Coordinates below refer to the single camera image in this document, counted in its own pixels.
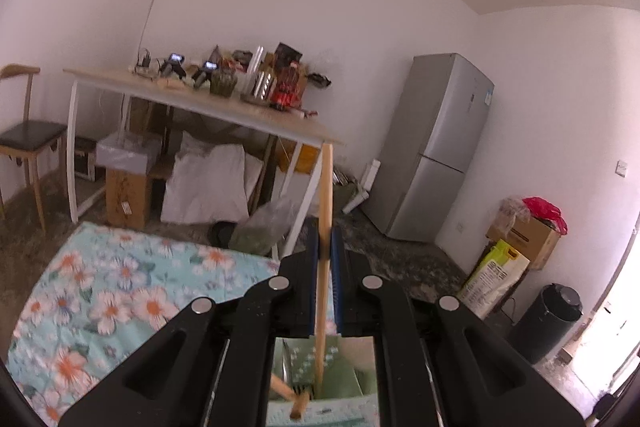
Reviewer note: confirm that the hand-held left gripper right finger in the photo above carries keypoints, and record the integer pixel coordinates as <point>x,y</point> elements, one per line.
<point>338,287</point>

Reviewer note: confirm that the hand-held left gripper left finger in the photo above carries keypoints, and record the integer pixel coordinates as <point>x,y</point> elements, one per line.
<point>314,287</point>

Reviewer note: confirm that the teal perforated utensil holder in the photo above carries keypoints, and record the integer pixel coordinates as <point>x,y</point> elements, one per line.
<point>345,377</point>

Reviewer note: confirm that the single wooden chopstick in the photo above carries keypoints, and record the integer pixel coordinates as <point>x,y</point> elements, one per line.
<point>326,187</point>

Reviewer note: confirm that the bundle of wooden chopsticks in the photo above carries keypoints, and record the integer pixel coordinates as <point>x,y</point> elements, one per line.
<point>290,399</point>

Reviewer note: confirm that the green plastic bag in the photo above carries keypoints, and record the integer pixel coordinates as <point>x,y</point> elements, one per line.
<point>262,227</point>

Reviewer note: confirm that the white plastic board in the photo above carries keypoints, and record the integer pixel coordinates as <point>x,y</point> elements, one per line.
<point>364,184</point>

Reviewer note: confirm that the yellow plastic bag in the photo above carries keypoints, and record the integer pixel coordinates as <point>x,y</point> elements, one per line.
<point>300,158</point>

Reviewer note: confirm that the white sack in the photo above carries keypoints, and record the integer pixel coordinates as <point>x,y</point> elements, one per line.
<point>210,182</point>

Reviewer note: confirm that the yellow-green printed bag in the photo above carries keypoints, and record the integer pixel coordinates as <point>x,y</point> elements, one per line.
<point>492,277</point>

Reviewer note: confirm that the grey refrigerator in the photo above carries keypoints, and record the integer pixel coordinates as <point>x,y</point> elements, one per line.
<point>435,142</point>

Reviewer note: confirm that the open cardboard box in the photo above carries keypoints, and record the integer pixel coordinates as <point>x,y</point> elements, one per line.
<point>527,239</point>

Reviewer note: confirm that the red drink bottles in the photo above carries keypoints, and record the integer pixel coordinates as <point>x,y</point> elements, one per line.
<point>287,89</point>

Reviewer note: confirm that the floral light blue blanket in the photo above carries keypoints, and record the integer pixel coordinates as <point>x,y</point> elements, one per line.
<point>115,302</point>

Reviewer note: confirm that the metal container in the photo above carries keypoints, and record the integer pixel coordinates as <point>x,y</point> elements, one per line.
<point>265,86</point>

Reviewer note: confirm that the black trash bin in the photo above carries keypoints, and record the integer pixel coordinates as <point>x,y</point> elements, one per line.
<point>547,322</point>

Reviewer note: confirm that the white-legged table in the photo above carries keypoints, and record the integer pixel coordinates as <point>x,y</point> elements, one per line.
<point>200,104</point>

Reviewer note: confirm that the red plastic bag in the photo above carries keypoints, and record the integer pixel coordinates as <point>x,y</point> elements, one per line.
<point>545,209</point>

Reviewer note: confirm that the glass jar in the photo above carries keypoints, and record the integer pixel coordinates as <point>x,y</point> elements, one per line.
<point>223,83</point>

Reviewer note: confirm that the plastic-wrapped box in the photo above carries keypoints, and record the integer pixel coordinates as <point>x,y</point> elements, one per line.
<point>129,152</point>

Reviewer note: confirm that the dark printed box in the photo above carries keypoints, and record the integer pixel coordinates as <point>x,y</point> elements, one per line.
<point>288,54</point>

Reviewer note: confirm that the small black appliance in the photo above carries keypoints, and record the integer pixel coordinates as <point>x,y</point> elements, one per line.
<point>86,159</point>

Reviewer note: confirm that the black power adapter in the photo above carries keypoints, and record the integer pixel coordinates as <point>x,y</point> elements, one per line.
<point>145,59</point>

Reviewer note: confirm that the wooden chair with black seat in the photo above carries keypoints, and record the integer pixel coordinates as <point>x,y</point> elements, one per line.
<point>30,134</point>

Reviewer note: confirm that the white wall switch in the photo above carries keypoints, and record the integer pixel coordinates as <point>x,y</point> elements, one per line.
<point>622,169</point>

